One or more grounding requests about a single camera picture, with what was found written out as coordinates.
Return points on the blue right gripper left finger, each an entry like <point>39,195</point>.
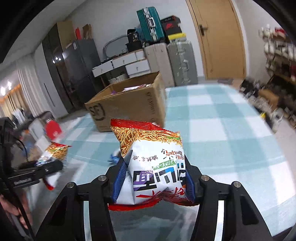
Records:
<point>118,177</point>

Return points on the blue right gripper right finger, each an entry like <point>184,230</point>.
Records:
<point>190,188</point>

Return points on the white red noodle snack bag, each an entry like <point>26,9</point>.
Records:
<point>156,167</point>

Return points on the person's left hand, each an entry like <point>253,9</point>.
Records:
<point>10,208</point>

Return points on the blue white snack pack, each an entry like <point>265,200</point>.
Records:
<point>114,157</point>

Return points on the cardboard SF box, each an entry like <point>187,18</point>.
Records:
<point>141,98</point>

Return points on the striped laundry basket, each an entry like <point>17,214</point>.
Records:
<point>118,79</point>

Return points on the white drawer desk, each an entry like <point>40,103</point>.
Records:
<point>135,64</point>

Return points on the beige suitcase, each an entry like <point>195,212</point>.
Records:
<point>158,58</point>

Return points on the black refrigerator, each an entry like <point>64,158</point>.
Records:
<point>80,58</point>

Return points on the small cardboard box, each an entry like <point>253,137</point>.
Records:
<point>271,98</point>

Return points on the silver suitcase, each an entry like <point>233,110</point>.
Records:
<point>182,61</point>

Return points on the shoe rack with shoes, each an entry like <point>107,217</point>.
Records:
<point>279,51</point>

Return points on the dark glass cabinet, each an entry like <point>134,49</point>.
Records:
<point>52,49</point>

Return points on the teal suitcase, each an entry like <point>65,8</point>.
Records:
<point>150,24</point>

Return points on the black red shoe boxes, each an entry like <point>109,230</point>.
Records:
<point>171,25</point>

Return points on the wooden door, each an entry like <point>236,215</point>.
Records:
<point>220,39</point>

